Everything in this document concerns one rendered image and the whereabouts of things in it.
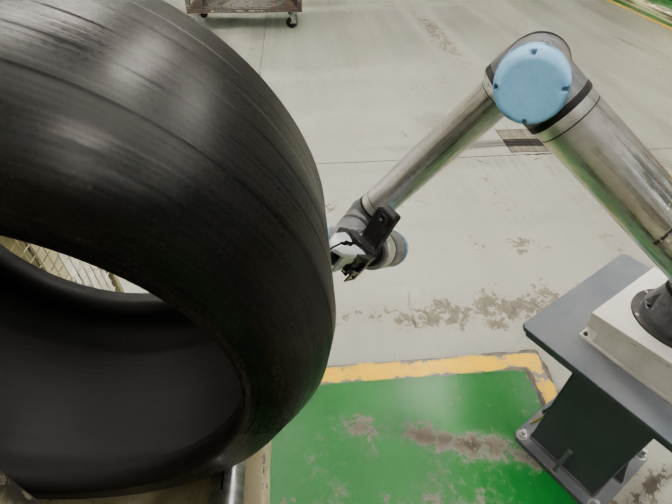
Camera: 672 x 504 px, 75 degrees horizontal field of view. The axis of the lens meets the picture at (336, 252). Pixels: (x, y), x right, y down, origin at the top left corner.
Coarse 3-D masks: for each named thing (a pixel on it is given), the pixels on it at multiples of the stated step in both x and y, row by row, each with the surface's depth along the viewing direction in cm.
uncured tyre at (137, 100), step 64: (0, 0) 27; (64, 0) 30; (128, 0) 35; (0, 64) 24; (64, 64) 25; (128, 64) 28; (192, 64) 34; (0, 128) 23; (64, 128) 25; (128, 128) 26; (192, 128) 29; (256, 128) 36; (0, 192) 24; (64, 192) 25; (128, 192) 26; (192, 192) 28; (256, 192) 31; (320, 192) 49; (0, 256) 63; (128, 256) 28; (192, 256) 29; (256, 256) 32; (320, 256) 38; (0, 320) 66; (64, 320) 70; (128, 320) 73; (192, 320) 32; (256, 320) 34; (320, 320) 39; (0, 384) 61; (64, 384) 66; (128, 384) 68; (192, 384) 67; (256, 384) 39; (0, 448) 57; (64, 448) 60; (128, 448) 61; (192, 448) 50; (256, 448) 49
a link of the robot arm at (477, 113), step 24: (480, 96) 89; (456, 120) 94; (480, 120) 91; (432, 144) 99; (456, 144) 96; (408, 168) 104; (432, 168) 102; (384, 192) 110; (408, 192) 108; (360, 216) 116
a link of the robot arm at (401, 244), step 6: (390, 234) 102; (396, 234) 106; (396, 240) 102; (402, 240) 106; (396, 246) 101; (402, 246) 105; (396, 252) 101; (402, 252) 105; (396, 258) 102; (402, 258) 107; (390, 264) 102; (396, 264) 108
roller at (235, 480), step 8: (240, 464) 59; (224, 472) 58; (232, 472) 58; (240, 472) 58; (216, 480) 57; (224, 480) 57; (232, 480) 57; (240, 480) 58; (216, 488) 56; (224, 488) 56; (232, 488) 56; (240, 488) 57; (216, 496) 56; (224, 496) 55; (232, 496) 56; (240, 496) 57
